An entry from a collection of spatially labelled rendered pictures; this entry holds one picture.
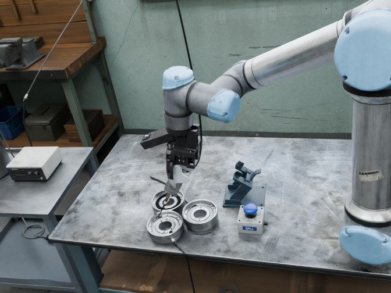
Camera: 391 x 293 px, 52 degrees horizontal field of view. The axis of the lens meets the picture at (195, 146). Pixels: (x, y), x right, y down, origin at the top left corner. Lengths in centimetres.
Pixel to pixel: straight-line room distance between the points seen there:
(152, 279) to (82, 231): 30
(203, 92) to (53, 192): 97
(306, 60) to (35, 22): 234
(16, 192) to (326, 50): 137
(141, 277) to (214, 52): 166
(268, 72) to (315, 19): 162
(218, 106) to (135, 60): 201
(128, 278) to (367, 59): 107
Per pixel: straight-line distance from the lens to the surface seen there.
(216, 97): 91
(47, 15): 293
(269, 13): 255
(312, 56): 90
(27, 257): 222
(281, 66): 94
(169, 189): 117
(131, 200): 135
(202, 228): 117
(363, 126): 78
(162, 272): 144
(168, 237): 115
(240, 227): 115
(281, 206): 125
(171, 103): 98
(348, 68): 71
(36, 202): 172
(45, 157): 182
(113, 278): 148
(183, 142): 106
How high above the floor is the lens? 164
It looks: 33 degrees down
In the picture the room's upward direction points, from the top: 9 degrees counter-clockwise
